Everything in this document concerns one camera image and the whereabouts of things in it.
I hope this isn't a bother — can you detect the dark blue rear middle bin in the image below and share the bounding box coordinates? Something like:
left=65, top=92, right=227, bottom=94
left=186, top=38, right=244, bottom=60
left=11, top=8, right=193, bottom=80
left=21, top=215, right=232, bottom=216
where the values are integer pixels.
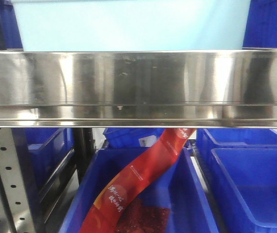
left=102, top=128, right=192, bottom=149

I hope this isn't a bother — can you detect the red snack package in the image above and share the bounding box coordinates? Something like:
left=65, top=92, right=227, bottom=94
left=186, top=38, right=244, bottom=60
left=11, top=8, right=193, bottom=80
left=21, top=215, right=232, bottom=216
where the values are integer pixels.
left=80, top=128, right=195, bottom=233

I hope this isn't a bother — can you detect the dark blue rear right bin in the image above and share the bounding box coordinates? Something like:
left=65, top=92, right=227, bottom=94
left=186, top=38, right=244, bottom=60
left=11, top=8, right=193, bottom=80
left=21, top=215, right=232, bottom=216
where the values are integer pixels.
left=196, top=128, right=277, bottom=160

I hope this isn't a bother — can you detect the dark blue bin far left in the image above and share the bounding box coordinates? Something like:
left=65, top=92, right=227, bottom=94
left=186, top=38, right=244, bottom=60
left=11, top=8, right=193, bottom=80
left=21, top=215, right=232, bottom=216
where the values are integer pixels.
left=25, top=128, right=74, bottom=190

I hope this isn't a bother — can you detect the dark blue bin with package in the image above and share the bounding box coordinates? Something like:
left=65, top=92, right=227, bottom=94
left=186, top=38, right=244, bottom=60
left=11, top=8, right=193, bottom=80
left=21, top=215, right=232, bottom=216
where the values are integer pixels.
left=59, top=148, right=218, bottom=233

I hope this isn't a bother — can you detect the dark blue bin lower right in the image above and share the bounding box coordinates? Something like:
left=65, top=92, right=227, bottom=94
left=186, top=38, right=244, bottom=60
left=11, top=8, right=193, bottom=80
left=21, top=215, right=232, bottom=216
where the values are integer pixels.
left=210, top=147, right=277, bottom=233

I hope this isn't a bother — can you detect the light blue bin right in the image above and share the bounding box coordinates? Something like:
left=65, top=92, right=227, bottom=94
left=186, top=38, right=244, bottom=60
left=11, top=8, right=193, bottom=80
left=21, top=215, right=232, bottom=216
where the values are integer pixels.
left=13, top=0, right=250, bottom=51

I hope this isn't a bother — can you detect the dark blue bin behind left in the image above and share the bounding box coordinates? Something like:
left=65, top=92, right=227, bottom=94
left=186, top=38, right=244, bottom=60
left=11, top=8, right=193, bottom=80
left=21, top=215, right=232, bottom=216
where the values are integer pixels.
left=0, top=0, right=22, bottom=49

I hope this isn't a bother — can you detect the dark blue bin behind right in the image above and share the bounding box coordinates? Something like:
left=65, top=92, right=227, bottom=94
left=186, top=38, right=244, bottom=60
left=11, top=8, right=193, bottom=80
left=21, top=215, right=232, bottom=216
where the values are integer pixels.
left=243, top=0, right=277, bottom=48

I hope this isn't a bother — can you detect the steel shelf front rail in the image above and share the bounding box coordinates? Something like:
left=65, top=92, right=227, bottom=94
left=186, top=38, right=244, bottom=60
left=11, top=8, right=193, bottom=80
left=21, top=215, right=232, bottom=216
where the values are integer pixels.
left=0, top=49, right=277, bottom=128

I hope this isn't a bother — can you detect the perforated steel upright post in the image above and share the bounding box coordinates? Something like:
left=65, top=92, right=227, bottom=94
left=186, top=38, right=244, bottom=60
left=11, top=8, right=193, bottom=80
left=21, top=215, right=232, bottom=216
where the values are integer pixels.
left=0, top=128, right=36, bottom=233

